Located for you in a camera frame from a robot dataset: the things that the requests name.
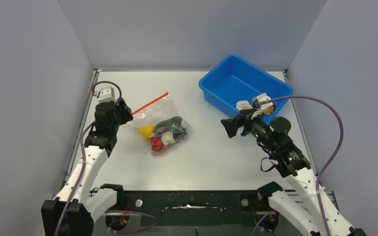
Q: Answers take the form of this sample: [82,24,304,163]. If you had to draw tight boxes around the red toy apple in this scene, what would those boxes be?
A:
[151,136,167,153]

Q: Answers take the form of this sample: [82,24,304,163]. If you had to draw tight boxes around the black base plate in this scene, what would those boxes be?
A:
[109,190,271,227]

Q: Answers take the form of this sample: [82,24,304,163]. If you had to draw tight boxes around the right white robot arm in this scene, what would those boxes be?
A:
[220,109,365,236]

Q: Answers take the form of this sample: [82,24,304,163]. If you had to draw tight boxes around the dark toy grapes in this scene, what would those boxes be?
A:
[171,124,188,140]

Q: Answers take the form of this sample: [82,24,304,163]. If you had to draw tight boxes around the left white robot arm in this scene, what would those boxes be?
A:
[41,98,133,236]

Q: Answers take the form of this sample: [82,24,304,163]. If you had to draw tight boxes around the white toy garlic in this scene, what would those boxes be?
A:
[160,131,175,146]

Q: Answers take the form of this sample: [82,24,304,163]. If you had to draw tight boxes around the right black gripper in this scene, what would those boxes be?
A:
[221,107,277,151]

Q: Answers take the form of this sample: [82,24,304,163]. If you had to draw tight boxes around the yellow toy pepper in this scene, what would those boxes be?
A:
[137,125,155,140]

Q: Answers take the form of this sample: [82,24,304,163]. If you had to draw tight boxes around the blue plastic bin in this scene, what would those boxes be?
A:
[198,55,293,118]

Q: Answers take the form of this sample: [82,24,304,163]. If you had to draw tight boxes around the clear zip top bag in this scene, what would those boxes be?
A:
[131,92,192,155]

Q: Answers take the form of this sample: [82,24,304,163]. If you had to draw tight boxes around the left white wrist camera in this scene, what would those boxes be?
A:
[93,86,117,104]

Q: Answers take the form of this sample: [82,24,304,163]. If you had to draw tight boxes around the orange fried toy piece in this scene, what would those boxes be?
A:
[264,107,274,115]

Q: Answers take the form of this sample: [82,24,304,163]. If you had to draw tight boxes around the purple toy eggplant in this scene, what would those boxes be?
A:
[154,127,168,137]

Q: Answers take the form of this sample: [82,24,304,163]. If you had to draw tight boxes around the green toy avocado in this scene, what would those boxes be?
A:
[155,116,182,130]

